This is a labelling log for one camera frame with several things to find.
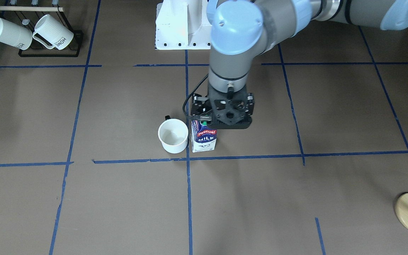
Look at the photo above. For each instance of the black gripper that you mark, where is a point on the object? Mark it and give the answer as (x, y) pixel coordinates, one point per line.
(198, 105)

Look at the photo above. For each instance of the white smiley mug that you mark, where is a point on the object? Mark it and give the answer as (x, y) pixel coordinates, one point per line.
(173, 135)

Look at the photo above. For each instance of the white mounting pillar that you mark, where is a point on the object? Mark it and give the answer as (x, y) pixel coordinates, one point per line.
(184, 24)

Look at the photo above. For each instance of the blue milk carton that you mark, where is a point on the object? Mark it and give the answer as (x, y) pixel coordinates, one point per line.
(203, 137)

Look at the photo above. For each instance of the black wire mug rack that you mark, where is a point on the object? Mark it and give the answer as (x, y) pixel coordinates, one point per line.
(28, 16)

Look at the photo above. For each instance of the white ribbed HOME mug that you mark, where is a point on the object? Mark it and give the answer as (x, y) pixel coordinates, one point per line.
(52, 34)

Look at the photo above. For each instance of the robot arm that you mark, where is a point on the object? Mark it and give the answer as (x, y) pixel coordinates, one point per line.
(244, 29)

